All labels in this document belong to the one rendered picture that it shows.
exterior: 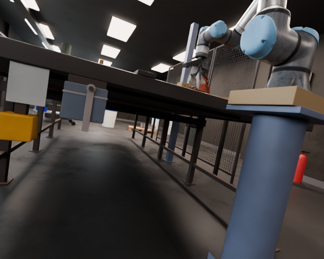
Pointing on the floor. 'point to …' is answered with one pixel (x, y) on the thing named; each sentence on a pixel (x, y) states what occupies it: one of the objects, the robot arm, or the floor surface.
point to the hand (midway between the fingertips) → (192, 88)
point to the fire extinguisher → (300, 170)
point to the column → (266, 178)
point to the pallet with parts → (143, 128)
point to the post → (184, 83)
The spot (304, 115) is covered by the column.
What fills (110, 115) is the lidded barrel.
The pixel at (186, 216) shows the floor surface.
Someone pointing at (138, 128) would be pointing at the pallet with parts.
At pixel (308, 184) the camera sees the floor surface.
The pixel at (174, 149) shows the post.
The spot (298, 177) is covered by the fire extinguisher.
